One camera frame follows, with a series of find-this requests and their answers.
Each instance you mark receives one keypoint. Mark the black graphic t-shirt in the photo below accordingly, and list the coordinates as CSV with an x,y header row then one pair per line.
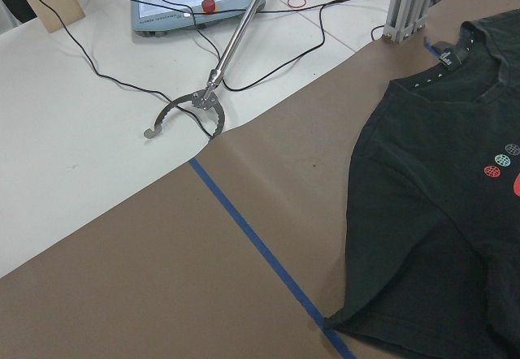
x,y
432,242

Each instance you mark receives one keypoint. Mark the metal reacher grabber tool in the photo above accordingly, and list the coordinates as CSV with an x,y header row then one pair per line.
x,y
206,98

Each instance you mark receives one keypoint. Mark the red rubber band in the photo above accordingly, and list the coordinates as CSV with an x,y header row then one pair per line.
x,y
296,4

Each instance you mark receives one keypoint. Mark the aluminium profile post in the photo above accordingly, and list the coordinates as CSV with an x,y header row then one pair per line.
x,y
405,17

